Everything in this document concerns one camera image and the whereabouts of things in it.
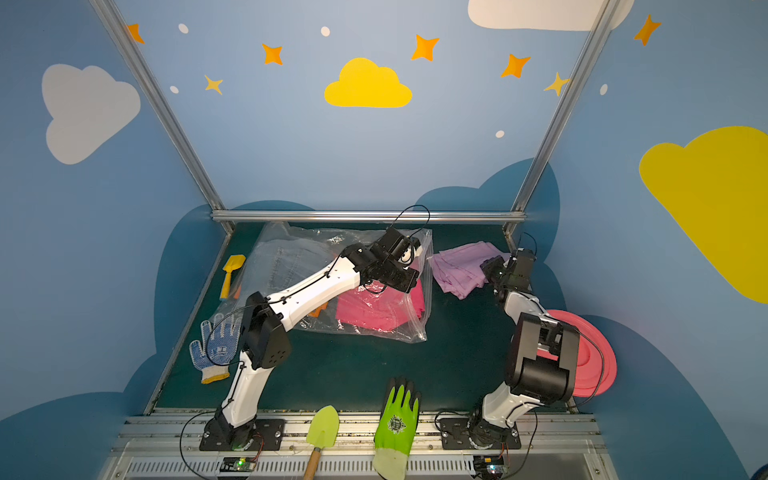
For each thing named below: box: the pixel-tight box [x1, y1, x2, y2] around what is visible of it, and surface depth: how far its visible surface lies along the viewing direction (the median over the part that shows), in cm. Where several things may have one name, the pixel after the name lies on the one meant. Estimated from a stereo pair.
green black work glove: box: [372, 378, 421, 480], surface depth 76 cm
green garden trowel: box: [304, 405, 340, 480], surface depth 77 cm
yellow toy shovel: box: [219, 254, 247, 299], surface depth 107 cm
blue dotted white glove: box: [190, 313, 242, 384], surface depth 90 cm
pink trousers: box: [336, 277, 425, 331], surface depth 90 cm
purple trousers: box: [427, 241, 511, 300], surface depth 103 cm
